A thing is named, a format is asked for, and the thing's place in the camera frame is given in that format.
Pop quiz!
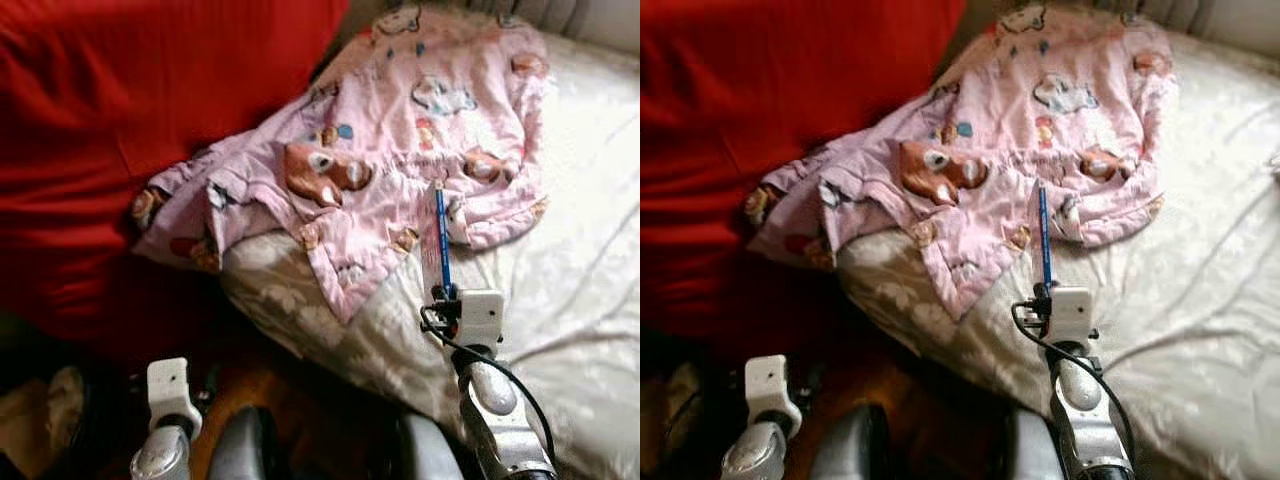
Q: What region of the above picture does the pink and blue comic magazine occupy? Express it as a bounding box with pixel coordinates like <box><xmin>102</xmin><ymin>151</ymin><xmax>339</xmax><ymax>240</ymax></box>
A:
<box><xmin>420</xmin><ymin>182</ymin><xmax>456</xmax><ymax>301</ymax></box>
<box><xmin>1030</xmin><ymin>180</ymin><xmax>1056</xmax><ymax>291</ymax></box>

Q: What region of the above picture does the grey right robot leg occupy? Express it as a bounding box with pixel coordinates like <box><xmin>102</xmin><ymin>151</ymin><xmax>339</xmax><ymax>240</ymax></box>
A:
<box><xmin>395</xmin><ymin>415</ymin><xmax>471</xmax><ymax>480</ymax></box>
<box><xmin>1005</xmin><ymin>410</ymin><xmax>1061</xmax><ymax>480</ymax></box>

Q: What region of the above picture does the grey robot leg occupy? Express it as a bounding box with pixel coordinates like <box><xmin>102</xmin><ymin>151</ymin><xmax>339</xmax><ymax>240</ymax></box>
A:
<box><xmin>1005</xmin><ymin>410</ymin><xmax>1061</xmax><ymax>480</ymax></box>
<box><xmin>808</xmin><ymin>405</ymin><xmax>891</xmax><ymax>480</ymax></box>
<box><xmin>205</xmin><ymin>405</ymin><xmax>291</xmax><ymax>480</ymax></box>
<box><xmin>395</xmin><ymin>415</ymin><xmax>471</xmax><ymax>480</ymax></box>

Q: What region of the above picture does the bed with beige floral sheet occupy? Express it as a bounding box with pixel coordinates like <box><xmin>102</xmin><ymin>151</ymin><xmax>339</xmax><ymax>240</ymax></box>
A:
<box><xmin>220</xmin><ymin>20</ymin><xmax>641</xmax><ymax>480</ymax></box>
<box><xmin>835</xmin><ymin>20</ymin><xmax>1280</xmax><ymax>480</ymax></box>

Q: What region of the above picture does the pink cartoon print blanket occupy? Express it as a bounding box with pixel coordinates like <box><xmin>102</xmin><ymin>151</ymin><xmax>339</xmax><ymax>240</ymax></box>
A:
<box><xmin>745</xmin><ymin>5</ymin><xmax>1179</xmax><ymax>321</ymax></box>
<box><xmin>130</xmin><ymin>5</ymin><xmax>556</xmax><ymax>326</ymax></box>

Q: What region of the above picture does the grey left robot leg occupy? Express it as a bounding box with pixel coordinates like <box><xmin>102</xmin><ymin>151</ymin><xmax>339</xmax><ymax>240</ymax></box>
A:
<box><xmin>808</xmin><ymin>405</ymin><xmax>891</xmax><ymax>480</ymax></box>
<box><xmin>205</xmin><ymin>405</ymin><xmax>291</xmax><ymax>480</ymax></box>

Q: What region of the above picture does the large red cushion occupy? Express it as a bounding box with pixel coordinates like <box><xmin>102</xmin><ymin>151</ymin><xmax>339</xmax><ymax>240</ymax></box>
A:
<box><xmin>640</xmin><ymin>0</ymin><xmax>966</xmax><ymax>351</ymax></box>
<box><xmin>0</xmin><ymin>0</ymin><xmax>351</xmax><ymax>351</ymax></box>

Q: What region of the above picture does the grey curtain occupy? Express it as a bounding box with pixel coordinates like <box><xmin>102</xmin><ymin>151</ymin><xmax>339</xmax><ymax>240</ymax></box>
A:
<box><xmin>1130</xmin><ymin>0</ymin><xmax>1280</xmax><ymax>46</ymax></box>
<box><xmin>470</xmin><ymin>0</ymin><xmax>641</xmax><ymax>51</ymax></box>

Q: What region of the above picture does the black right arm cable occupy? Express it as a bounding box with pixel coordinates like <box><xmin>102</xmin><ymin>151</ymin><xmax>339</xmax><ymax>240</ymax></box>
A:
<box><xmin>1010</xmin><ymin>300</ymin><xmax>1136</xmax><ymax>471</ymax></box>
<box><xmin>420</xmin><ymin>305</ymin><xmax>556</xmax><ymax>471</ymax></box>

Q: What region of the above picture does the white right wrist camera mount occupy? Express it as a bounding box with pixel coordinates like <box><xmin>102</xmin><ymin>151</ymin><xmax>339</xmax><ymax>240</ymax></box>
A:
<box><xmin>455</xmin><ymin>290</ymin><xmax>506</xmax><ymax>349</ymax></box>
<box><xmin>1048</xmin><ymin>286</ymin><xmax>1096</xmax><ymax>346</ymax></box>

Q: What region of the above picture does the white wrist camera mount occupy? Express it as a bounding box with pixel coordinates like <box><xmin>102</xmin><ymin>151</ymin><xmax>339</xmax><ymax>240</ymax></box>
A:
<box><xmin>1048</xmin><ymin>286</ymin><xmax>1096</xmax><ymax>346</ymax></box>
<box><xmin>146</xmin><ymin>358</ymin><xmax>201</xmax><ymax>441</ymax></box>
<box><xmin>745</xmin><ymin>355</ymin><xmax>801</xmax><ymax>436</ymax></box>
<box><xmin>455</xmin><ymin>290</ymin><xmax>506</xmax><ymax>349</ymax></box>

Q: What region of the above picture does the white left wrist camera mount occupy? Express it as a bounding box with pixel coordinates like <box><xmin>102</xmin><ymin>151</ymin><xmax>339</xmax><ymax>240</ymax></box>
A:
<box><xmin>745</xmin><ymin>355</ymin><xmax>801</xmax><ymax>436</ymax></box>
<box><xmin>146</xmin><ymin>358</ymin><xmax>201</xmax><ymax>441</ymax></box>

